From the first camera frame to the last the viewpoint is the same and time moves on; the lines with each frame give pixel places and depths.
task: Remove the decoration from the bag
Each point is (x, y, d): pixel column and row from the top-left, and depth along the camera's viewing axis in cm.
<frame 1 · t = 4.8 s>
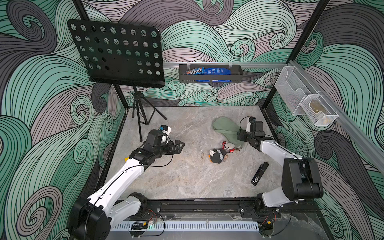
left hand: (178, 142, 78), fingers open
right hand: (244, 134, 93), fingers open
green fabric bag: (228, 127, 106), point 4 cm above the table
penguin plush decoration: (216, 155, 88), point 7 cm above the table
red white plush decoration: (229, 147, 94), point 5 cm above the table

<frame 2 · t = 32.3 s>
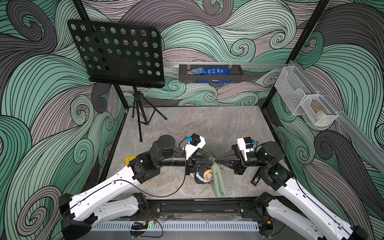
left hand: (210, 157, 55), fingers open
right hand: (215, 157, 57), fingers closed
penguin plush decoration: (204, 176, 61), point 26 cm above the table
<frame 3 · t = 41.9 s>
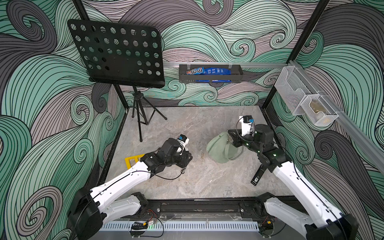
left hand: (189, 154, 76), fingers open
right hand: (231, 130, 75), fingers closed
green fabric bag: (221, 149, 81), point 16 cm above the table
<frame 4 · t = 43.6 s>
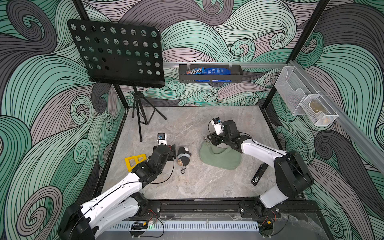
left hand: (169, 143, 79), fingers open
right hand: (212, 134, 91), fingers open
